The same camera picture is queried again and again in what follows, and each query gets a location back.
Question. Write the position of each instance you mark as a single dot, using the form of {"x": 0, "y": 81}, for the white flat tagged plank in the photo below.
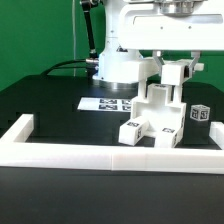
{"x": 104, "y": 104}

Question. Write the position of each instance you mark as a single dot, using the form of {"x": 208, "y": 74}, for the white tagged block front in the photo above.
{"x": 133, "y": 130}

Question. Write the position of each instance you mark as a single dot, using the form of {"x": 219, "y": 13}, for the white chair seat part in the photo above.
{"x": 163, "y": 108}

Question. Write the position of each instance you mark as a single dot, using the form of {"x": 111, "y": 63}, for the white tagged cube right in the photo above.
{"x": 199, "y": 112}

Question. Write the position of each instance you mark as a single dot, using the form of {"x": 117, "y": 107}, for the white U-shaped border frame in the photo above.
{"x": 16, "y": 151}

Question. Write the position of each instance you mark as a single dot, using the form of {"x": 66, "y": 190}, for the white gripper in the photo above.
{"x": 144, "y": 26}

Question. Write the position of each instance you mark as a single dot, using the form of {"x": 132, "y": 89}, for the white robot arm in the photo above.
{"x": 114, "y": 55}

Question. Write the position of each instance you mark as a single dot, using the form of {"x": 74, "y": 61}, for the white chair back part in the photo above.
{"x": 173, "y": 73}

